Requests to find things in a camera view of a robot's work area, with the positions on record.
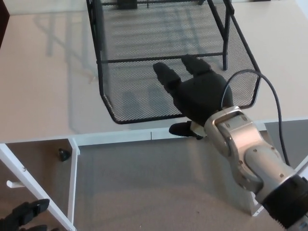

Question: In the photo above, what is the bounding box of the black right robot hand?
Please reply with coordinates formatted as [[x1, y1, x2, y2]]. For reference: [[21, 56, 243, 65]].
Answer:
[[153, 54, 234, 140]]

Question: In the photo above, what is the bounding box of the black metal file tray frame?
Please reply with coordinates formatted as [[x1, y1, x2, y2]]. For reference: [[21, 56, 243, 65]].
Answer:
[[86, 0, 235, 71]]

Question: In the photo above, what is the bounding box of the black box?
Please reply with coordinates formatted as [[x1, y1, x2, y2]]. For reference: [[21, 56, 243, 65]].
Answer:
[[116, 0, 137, 10]]

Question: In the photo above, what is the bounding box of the dark brown furniture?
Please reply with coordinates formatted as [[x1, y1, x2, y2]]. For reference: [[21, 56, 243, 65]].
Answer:
[[0, 0, 11, 49]]

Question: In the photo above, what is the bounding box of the black mesh sliding tray layer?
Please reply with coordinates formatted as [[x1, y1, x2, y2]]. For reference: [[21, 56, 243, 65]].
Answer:
[[96, 0, 262, 125]]

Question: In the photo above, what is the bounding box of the white hook peg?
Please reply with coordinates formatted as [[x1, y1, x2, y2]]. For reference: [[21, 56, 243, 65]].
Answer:
[[6, 180, 25, 190]]

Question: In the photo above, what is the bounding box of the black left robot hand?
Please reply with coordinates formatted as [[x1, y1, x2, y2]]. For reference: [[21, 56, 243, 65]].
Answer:
[[0, 198, 60, 231]]

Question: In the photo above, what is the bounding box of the small black floor object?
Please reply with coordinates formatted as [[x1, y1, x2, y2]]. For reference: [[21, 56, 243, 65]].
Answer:
[[57, 148, 72, 162]]

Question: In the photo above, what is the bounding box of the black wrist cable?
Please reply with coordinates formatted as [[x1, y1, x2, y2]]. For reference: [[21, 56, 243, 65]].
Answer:
[[220, 69, 291, 167]]

